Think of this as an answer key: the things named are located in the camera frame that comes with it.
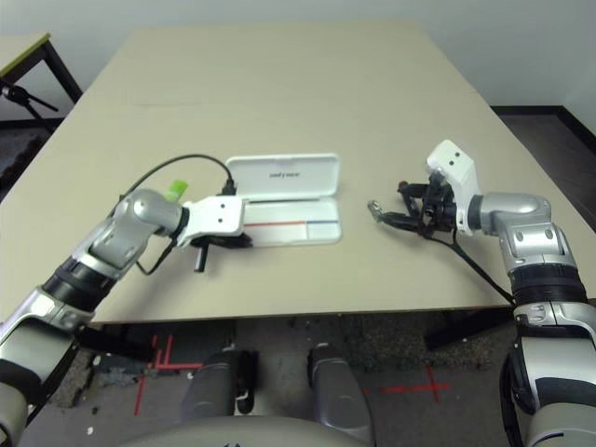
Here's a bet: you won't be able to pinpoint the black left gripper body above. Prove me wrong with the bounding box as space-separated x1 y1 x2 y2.
193 234 215 274

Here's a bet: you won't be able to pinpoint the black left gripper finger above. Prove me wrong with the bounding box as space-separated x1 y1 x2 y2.
212 234 255 249

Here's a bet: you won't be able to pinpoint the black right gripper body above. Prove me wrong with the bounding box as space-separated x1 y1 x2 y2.
418 172 460 237

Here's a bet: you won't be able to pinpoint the small silver black clip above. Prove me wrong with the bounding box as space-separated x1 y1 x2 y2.
367 198 388 224

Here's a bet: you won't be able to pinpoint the green highlighter pen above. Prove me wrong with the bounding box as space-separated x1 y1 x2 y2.
165 180 190 204

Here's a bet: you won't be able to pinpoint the white plastic pencil case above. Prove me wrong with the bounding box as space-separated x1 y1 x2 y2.
224 152 345 247

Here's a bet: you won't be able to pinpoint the red floor tape lines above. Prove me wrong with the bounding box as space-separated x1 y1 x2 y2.
134 332 206 415

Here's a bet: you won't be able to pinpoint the black table foot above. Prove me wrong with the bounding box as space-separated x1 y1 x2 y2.
74 323 155 362
426 309 516 353

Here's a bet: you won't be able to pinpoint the grey robot left leg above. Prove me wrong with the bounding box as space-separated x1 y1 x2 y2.
179 349 260 425

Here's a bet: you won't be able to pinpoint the grey robot leg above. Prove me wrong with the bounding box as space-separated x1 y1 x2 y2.
306 343 373 439
179 349 260 425

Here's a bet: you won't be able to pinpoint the red floor tape cross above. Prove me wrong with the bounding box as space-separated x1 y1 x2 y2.
365 367 452 402

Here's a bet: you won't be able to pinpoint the grey robot torso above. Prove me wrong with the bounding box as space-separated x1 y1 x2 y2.
115 415 369 447

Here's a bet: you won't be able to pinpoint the grey robot right leg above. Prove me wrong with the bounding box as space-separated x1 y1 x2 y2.
306 343 373 439

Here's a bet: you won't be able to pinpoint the black foam floor mat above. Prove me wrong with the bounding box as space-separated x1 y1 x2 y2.
0 129 50 187

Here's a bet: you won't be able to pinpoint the black tripod stand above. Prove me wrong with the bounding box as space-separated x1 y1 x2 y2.
0 81 61 123

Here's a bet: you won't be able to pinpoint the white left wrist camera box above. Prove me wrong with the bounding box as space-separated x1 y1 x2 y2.
178 195 247 249

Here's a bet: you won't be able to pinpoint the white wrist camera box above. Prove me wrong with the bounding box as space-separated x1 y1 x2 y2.
178 195 247 249
426 139 480 233

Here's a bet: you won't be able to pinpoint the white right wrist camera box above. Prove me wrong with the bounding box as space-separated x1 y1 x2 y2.
426 139 480 233

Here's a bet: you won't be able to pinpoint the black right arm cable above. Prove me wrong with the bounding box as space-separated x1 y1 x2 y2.
418 223 518 306

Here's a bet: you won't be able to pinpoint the beige side table black frame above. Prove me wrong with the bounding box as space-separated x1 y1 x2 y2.
0 31 84 122

